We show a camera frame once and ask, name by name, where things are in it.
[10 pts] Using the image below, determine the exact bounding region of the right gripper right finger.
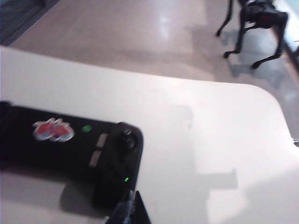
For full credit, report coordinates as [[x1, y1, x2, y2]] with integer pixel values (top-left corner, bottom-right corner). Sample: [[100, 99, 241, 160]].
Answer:
[[134, 190, 152, 224]]

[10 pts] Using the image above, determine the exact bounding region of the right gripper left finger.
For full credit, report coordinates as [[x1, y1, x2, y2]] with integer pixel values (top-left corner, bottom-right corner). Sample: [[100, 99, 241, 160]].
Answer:
[[108, 191, 134, 224]]

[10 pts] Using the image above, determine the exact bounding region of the black remote control with sticker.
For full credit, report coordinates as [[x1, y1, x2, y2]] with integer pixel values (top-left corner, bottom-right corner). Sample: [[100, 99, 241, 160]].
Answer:
[[0, 100, 145, 208]]

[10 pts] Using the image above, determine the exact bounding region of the black quadruped robot dog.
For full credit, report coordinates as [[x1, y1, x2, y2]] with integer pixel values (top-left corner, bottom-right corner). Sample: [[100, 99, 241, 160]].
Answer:
[[214, 0, 289, 70]]

